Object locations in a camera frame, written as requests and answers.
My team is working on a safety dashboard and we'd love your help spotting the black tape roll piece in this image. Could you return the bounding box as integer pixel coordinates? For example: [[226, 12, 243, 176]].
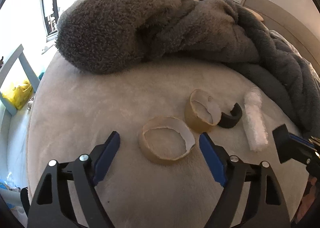
[[217, 103, 242, 128]]

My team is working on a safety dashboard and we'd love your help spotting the brown tape roll core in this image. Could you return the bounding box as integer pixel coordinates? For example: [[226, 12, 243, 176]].
[[184, 89, 222, 133]]

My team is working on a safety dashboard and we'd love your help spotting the clear plastic snack wrapper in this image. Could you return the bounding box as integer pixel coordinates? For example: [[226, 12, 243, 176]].
[[0, 172, 21, 192]]

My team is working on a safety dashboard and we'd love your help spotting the blue patterned duvet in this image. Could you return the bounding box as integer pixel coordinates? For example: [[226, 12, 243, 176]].
[[268, 29, 319, 79]]

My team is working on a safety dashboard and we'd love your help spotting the bed with grey sheet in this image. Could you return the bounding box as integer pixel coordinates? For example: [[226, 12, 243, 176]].
[[26, 50, 308, 228]]

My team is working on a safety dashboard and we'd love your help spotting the light blue side table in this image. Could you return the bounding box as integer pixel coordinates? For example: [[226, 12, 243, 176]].
[[0, 44, 41, 116]]

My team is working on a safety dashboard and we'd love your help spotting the yellow plastic bag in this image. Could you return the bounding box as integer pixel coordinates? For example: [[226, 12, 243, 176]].
[[2, 79, 34, 110]]

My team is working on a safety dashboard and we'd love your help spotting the beige pillow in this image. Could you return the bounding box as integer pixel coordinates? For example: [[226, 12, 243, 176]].
[[245, 8, 264, 22]]

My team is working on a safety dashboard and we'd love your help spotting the grey fluffy blanket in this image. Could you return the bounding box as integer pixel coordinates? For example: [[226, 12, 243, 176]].
[[56, 0, 319, 138]]

